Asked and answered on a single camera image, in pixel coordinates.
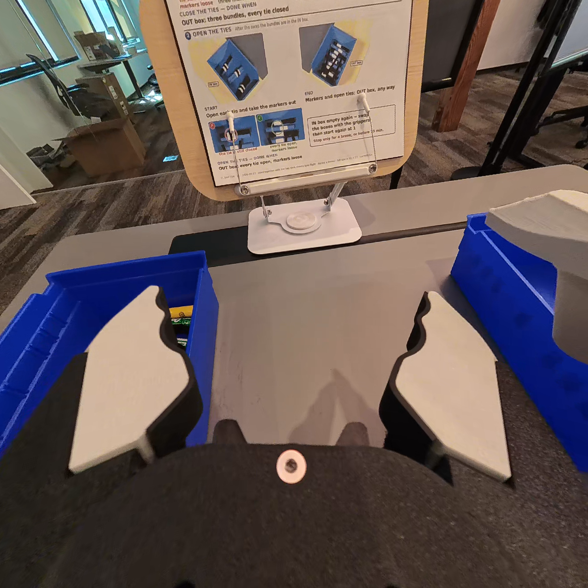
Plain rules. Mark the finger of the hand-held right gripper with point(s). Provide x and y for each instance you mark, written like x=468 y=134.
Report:
x=551 y=229

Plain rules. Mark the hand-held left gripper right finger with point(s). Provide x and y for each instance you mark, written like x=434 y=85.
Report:
x=459 y=399

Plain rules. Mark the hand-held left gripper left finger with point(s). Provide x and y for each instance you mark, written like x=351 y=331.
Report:
x=128 y=390

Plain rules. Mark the blue plastic bin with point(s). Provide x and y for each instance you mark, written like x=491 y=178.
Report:
x=27 y=330
x=514 y=330

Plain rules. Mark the green dry erase marker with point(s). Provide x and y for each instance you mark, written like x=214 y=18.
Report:
x=181 y=327

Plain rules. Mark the black desk mat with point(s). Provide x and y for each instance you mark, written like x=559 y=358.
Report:
x=206 y=252

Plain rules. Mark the dark partition panel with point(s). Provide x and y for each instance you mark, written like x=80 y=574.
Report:
x=452 y=41

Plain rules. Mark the white board stand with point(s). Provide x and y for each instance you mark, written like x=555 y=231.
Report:
x=321 y=234

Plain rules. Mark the open cardboard box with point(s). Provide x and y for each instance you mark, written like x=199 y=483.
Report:
x=105 y=147

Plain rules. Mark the printed instruction sheet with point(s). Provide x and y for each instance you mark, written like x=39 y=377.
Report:
x=285 y=115

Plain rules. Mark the closed cardboard box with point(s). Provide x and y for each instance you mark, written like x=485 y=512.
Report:
x=103 y=94

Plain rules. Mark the wooden instruction board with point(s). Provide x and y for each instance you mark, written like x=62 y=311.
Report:
x=156 y=92

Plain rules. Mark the black office chair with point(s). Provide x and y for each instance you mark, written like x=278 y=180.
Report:
x=64 y=92

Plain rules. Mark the black metal stand frame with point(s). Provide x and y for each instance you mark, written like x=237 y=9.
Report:
x=528 y=92

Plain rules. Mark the wooden post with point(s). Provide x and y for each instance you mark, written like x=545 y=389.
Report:
x=464 y=69

